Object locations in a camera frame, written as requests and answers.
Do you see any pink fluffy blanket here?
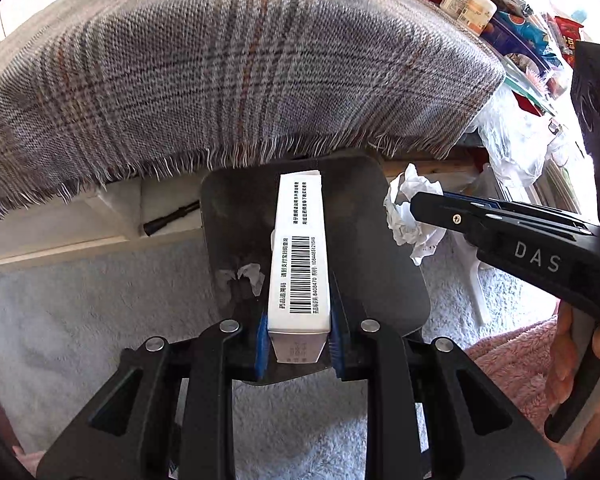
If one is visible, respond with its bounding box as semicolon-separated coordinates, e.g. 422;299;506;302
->
466;317;583;467

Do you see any white paper ball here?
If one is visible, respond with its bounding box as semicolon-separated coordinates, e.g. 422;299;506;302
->
383;162;448;267

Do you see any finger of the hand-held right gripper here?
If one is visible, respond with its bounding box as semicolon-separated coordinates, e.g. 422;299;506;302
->
442;190;599;237
410;191;501;247

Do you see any white fluffy rug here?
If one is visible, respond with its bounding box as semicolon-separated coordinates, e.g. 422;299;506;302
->
0;232;563;463

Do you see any person's right hand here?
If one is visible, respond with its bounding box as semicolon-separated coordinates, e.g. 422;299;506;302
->
546;304;600;413

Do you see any black trash bin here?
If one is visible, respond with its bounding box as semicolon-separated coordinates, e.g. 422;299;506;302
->
200;155;428;386

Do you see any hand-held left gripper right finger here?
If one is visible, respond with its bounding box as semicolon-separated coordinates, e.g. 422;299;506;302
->
330;277;566;480

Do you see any black flashlight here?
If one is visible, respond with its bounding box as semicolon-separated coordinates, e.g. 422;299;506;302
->
138;200;202;237

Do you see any red snack packet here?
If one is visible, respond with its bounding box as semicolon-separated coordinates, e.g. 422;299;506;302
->
554;16;582;70

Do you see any clear plastic bag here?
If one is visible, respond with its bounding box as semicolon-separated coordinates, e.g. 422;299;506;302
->
464;79;583;201

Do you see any cream bottle with yellow cap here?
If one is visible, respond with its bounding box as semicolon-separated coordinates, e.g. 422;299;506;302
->
439;0;499;37

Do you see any white plastic stool leg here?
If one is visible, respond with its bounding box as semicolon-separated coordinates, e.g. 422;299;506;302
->
471;259;492;327

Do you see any grey plaid tablecloth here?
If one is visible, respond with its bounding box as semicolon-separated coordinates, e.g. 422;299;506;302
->
0;0;507;231

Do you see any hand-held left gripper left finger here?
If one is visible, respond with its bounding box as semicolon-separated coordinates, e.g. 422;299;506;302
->
36;310;271;480

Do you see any blue snack packet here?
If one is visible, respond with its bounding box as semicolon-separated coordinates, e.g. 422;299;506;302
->
481;9;564;73

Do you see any white tissue scrap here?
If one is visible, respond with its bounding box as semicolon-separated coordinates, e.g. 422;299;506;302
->
216;261;267;297

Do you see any white medicine box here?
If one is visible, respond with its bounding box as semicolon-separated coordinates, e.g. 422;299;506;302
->
267;170;331;365

